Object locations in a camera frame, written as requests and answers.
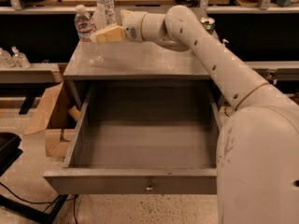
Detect black chair base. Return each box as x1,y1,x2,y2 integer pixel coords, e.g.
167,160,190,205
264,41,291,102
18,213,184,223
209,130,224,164
0,133,67,224

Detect grey cabinet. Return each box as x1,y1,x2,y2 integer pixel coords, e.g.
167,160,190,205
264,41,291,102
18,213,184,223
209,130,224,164
64,40,225,112

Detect clear water bottle red label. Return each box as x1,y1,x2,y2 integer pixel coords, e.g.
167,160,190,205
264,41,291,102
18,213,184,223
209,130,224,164
74,5,103,66

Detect grey open top drawer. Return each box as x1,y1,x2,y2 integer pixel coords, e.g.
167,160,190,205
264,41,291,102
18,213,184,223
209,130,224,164
43,84,223,196

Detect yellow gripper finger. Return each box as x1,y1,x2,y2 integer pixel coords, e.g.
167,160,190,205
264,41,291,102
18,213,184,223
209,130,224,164
91,24,125,43

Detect brown cardboard box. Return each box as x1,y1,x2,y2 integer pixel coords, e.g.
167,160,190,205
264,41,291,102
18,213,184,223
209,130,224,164
24,82,80,158

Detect clear pump bottle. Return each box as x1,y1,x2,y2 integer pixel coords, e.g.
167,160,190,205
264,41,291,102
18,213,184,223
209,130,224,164
11,47,31,69
0,48,15,67

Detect clear water bottle white label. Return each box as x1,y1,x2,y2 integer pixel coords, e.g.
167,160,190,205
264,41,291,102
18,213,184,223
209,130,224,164
96,0,116,29

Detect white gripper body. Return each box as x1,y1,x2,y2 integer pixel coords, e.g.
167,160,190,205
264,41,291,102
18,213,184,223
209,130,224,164
121,9,147,42

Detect clear pump bottle left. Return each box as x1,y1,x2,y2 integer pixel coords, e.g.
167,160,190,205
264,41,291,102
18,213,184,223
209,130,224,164
0,48,15,67

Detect green soda can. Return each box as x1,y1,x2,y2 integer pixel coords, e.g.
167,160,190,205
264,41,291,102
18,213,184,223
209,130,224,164
200,18,215,34

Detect black floor cable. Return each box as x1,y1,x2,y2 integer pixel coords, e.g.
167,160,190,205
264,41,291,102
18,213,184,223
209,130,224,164
0,182,79,224

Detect metal drawer knob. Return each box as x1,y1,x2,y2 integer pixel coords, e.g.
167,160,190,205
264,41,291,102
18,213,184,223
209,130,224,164
145,182,154,192

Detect small white pump dispenser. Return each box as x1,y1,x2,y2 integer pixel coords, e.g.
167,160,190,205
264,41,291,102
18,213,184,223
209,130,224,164
222,39,229,46

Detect clear pump bottle right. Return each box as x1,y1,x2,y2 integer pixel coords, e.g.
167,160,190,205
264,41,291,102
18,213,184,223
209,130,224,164
11,47,31,69

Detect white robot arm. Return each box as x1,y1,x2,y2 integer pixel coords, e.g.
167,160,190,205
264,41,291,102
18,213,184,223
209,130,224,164
92,6,299,224

